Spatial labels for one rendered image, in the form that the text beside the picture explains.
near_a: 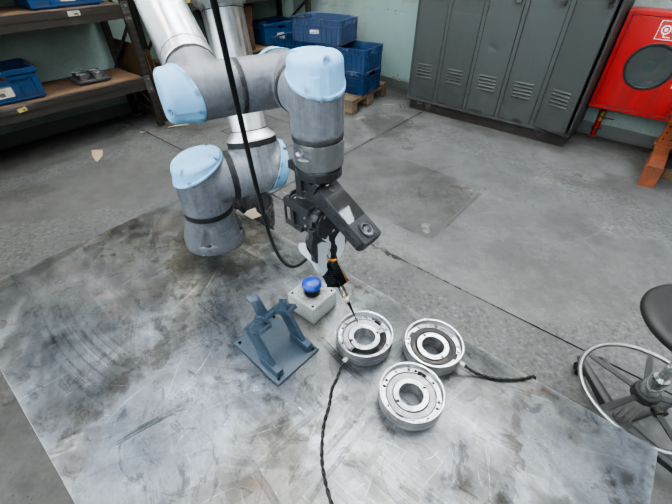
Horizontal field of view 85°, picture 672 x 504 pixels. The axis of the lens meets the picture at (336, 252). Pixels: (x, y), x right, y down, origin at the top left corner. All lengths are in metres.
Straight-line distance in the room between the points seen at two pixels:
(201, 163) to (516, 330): 1.57
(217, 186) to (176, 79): 0.36
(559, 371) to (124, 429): 1.62
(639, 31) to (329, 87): 3.53
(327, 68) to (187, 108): 0.19
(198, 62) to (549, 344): 1.77
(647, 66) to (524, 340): 2.63
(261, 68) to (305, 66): 0.10
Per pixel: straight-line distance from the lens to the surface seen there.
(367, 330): 0.72
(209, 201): 0.88
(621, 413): 1.69
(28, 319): 0.99
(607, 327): 2.18
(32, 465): 1.81
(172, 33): 0.63
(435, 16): 4.06
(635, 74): 3.96
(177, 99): 0.55
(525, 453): 0.69
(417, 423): 0.62
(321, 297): 0.74
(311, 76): 0.49
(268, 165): 0.89
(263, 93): 0.57
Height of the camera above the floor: 1.39
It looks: 40 degrees down
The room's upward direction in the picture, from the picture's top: straight up
